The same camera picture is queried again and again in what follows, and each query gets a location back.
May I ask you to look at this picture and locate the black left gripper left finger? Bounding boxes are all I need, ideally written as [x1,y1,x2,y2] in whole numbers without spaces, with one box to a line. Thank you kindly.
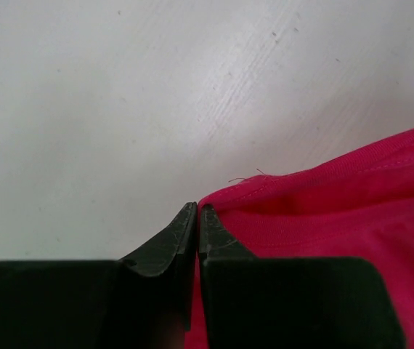
[0,202,197,348]

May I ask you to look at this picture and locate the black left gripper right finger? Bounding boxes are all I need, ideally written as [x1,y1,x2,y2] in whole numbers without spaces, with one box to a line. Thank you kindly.
[198,205,407,348]

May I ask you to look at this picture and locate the red t shirt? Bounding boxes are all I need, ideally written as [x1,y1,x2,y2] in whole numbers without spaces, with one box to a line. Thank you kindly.
[200,129,414,348]

